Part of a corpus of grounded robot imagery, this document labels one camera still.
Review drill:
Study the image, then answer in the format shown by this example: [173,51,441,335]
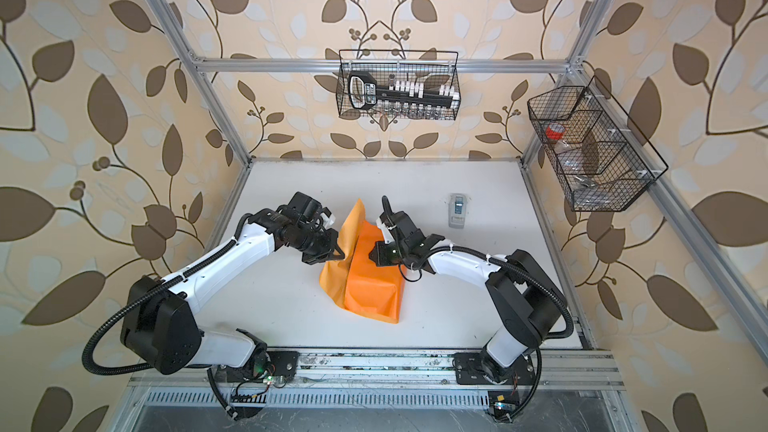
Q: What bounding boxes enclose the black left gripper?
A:
[294,225,350,262]

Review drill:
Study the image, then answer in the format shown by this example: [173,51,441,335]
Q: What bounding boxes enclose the orange wrapping paper sheet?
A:
[319,201,405,324]

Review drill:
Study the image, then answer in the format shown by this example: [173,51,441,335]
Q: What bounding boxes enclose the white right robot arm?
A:
[369,209,575,384]

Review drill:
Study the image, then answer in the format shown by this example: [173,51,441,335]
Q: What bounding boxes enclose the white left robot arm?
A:
[120,192,345,375]

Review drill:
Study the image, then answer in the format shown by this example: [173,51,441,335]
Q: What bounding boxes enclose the grey tape dispenser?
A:
[448,194,467,229]

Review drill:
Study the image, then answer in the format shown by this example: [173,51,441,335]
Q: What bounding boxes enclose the black white tool in basket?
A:
[346,71,461,112]

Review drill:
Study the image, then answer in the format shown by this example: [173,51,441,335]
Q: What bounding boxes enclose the red capped clear bottle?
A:
[545,122,594,189]

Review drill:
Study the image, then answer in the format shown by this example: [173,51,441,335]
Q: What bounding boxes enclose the black wire basket back wall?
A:
[335,48,462,121]

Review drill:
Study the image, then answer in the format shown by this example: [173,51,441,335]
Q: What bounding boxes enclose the black wire basket wall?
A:
[335,48,462,121]
[527,77,668,212]

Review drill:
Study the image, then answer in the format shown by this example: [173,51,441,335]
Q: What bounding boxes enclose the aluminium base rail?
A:
[128,346,625,391]

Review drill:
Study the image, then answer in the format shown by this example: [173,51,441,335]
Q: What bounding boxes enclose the black wire basket right wall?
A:
[527,77,668,212]

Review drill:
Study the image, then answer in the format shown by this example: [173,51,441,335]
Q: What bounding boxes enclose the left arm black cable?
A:
[81,212,253,421]

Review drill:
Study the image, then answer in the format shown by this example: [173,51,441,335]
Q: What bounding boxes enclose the aluminium frame post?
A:
[145,0,251,168]

